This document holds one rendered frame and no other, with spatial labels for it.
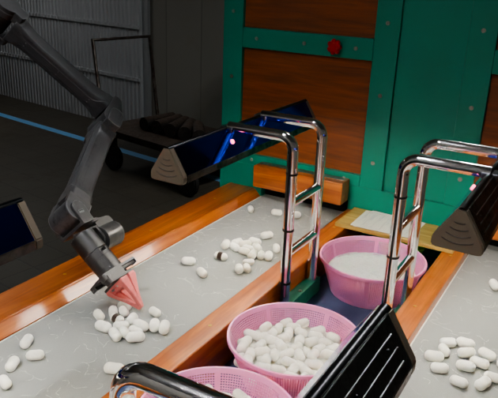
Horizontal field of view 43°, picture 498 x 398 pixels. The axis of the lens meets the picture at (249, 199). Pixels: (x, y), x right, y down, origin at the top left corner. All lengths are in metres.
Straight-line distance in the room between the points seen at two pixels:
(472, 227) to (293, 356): 0.46
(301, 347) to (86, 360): 0.41
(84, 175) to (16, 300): 0.31
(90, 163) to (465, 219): 0.89
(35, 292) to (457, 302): 0.94
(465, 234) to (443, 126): 0.82
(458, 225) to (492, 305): 0.57
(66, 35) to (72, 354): 5.46
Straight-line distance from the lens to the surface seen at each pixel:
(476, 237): 1.03
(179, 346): 1.25
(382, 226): 1.82
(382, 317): 0.68
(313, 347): 1.31
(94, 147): 1.61
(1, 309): 1.42
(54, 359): 1.28
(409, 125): 1.85
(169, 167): 1.25
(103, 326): 1.33
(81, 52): 6.43
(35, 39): 1.77
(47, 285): 1.49
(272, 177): 1.98
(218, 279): 1.54
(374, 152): 1.89
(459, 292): 1.60
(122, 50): 5.95
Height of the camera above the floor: 1.44
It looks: 20 degrees down
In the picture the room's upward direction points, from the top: 2 degrees clockwise
